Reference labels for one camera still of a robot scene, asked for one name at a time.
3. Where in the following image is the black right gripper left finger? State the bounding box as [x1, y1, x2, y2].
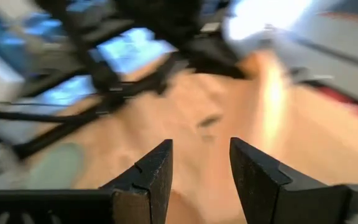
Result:
[0, 138, 174, 224]

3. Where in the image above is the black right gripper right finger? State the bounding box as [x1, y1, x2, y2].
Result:
[229, 136, 358, 224]

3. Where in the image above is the light blue plate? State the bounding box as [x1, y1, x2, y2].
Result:
[25, 142, 86, 190]

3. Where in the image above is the red black power box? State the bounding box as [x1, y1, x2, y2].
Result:
[290, 73, 358, 124]

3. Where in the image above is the black aluminium rig frame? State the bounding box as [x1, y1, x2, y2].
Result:
[0, 52, 186, 184]

